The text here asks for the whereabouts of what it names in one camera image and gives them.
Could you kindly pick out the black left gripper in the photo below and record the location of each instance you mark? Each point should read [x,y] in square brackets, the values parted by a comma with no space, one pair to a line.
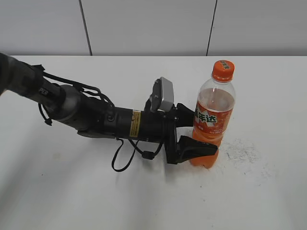
[186,148]

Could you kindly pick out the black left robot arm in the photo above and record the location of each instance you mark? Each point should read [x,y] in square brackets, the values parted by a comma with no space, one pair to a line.
[94,115]

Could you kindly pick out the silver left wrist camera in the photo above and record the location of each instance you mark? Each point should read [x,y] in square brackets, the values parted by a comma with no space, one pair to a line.
[162,97]

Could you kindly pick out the orange bottle cap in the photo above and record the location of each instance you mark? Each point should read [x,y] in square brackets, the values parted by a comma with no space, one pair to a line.
[223,71]

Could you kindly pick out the orange soda plastic bottle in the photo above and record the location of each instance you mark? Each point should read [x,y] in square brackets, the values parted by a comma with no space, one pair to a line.
[214,106]

